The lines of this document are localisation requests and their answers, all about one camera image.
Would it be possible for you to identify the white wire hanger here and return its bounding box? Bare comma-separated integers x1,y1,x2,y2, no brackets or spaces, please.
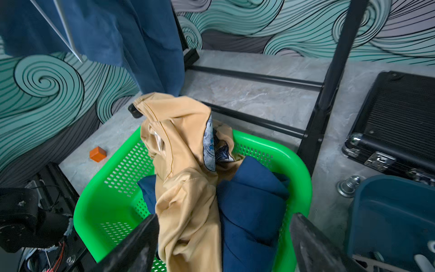
29,0,85,64

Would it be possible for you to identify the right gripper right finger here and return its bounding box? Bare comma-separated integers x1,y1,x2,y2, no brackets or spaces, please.
290,213,365,272

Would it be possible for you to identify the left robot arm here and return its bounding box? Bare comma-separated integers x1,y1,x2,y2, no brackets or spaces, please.
1,188,71,253

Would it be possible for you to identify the black ribbed case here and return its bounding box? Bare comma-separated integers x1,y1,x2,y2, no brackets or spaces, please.
342,71,435,186

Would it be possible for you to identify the teal plastic tray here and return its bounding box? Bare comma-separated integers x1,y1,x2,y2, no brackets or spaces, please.
344,175,435,272

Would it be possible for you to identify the orange small block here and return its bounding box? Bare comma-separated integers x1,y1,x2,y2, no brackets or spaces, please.
89,146,107,163

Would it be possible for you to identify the silver levelling foot bolt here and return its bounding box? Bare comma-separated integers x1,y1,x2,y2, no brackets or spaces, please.
336,175,364,198

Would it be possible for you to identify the black clothes rack frame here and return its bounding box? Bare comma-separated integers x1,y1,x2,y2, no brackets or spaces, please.
127,0,370,177

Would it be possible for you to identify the green plastic basket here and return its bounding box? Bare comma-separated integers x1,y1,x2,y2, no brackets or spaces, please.
74,129,313,272

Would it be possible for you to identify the tan cartoon print t-shirt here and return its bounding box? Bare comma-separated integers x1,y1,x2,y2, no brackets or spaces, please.
133,93,243,272

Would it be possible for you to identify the navy Mickey print t-shirt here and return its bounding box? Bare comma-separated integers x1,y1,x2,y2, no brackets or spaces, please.
138,156,289,272

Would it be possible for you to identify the slate blue t-shirt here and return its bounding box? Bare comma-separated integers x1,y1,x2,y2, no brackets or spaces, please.
1,1,185,96

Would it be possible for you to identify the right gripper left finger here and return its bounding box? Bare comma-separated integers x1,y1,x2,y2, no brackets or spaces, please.
92,214,159,272

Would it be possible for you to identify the white clothespin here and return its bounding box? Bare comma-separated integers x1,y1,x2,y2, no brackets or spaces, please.
414,240,435,272

